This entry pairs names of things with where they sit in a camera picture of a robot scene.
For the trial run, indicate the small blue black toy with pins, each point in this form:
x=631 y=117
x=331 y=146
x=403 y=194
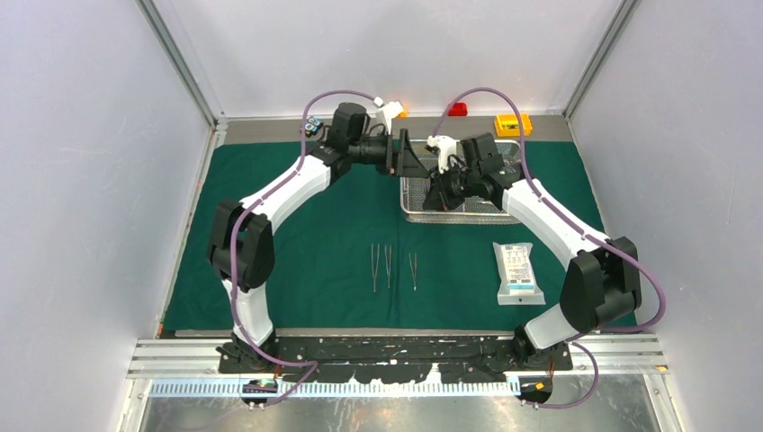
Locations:
x=312 y=126

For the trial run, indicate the steel spatula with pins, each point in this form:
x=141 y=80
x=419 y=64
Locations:
x=388 y=264

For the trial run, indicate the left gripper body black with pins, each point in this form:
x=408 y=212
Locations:
x=392 y=159

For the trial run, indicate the thin steel tweezers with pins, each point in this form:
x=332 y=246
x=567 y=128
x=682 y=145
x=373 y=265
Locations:
x=412 y=262

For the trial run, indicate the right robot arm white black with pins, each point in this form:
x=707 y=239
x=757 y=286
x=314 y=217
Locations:
x=602 y=282

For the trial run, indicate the metal mesh tray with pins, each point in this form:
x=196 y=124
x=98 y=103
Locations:
x=474 y=210

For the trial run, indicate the yellow toy block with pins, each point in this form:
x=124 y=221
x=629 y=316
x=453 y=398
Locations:
x=508 y=125

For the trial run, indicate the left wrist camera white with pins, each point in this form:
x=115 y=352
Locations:
x=386 y=112

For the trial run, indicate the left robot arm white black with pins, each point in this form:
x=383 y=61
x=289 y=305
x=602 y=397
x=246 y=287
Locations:
x=241 y=247

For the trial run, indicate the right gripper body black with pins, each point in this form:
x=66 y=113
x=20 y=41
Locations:
x=453 y=185

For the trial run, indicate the white paper packet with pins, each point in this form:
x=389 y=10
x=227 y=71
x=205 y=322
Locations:
x=518 y=286

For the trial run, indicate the aluminium frame rail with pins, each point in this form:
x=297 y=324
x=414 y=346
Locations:
x=615 y=354

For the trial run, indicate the green surgical cloth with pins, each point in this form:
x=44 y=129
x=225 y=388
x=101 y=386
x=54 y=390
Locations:
x=322 y=276

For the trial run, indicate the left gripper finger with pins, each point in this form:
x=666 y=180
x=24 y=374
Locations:
x=411 y=146
x=412 y=173

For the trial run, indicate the red toy brick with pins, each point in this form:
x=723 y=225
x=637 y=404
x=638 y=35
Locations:
x=458 y=109

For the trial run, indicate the long steel forceps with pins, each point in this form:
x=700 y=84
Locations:
x=375 y=260

